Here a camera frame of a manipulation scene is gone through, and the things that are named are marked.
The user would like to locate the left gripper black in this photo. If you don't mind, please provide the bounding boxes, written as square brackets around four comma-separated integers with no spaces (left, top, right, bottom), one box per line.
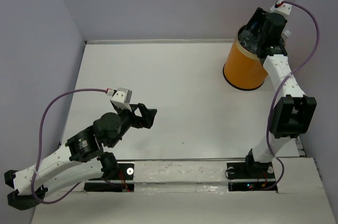
[109,104,158,148]

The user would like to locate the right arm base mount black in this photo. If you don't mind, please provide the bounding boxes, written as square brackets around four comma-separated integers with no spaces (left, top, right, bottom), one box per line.
[224,162,278,192]

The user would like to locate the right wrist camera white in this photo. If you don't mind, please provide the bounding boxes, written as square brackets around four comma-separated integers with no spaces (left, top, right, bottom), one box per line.
[270,0,292,18]

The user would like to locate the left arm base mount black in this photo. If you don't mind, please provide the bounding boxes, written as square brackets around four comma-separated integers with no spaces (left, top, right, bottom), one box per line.
[83,162,135,193]

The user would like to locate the clear bottle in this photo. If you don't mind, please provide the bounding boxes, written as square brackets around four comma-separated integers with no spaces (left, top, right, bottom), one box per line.
[238,29,261,54]
[281,30,292,41]

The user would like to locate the orange cylindrical bin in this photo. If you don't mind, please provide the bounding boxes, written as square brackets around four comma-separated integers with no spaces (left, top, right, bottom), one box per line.
[223,26,268,91]

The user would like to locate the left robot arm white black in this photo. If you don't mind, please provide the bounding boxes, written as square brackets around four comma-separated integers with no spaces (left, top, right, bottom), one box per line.
[4,104,157,211]

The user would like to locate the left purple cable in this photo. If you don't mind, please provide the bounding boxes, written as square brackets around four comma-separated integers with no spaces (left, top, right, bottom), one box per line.
[31,88,109,205]

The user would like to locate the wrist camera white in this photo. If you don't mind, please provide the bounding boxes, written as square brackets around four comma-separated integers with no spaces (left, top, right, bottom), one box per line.
[106,88,132,111]
[270,0,292,18]

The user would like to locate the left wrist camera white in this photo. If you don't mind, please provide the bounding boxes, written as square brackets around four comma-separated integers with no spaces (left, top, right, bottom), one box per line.
[106,88,132,111]

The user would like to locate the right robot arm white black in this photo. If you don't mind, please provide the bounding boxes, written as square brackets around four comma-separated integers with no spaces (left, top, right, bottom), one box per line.
[243,1,317,178]

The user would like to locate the metal rail back edge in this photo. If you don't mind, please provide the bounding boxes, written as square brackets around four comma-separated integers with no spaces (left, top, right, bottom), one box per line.
[85,39,233,45]

